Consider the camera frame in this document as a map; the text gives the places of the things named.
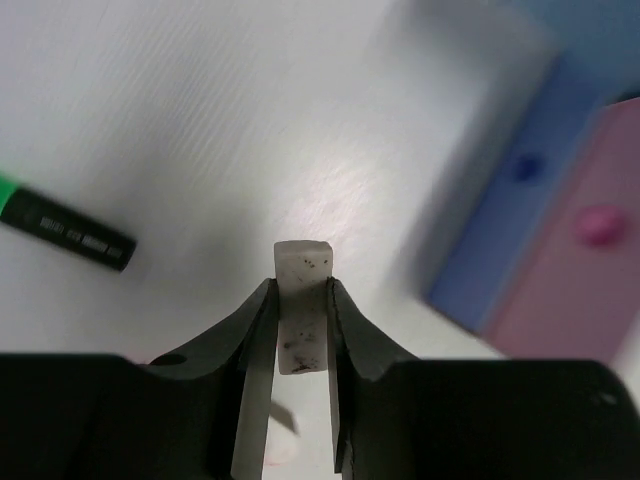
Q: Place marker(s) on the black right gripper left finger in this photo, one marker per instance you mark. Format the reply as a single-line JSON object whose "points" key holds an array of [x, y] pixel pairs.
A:
{"points": [[199, 411]]}

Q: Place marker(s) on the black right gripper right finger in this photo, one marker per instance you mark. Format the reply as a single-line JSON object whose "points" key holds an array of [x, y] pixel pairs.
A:
{"points": [[396, 416]]}

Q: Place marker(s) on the pink drawer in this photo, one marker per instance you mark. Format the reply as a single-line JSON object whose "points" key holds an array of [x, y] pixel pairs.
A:
{"points": [[577, 295]]}

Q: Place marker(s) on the white eraser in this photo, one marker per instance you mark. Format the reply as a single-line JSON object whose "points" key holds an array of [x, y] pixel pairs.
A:
{"points": [[302, 270]]}

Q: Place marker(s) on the green highlighter black body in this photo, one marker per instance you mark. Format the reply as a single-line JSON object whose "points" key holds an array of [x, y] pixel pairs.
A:
{"points": [[33, 213]]}

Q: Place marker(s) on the white drawer organizer cabinet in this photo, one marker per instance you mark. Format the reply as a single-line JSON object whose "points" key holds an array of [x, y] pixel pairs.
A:
{"points": [[510, 46]]}

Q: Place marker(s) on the dark blue drawer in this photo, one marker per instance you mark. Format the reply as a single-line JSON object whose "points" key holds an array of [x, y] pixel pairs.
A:
{"points": [[491, 245]]}

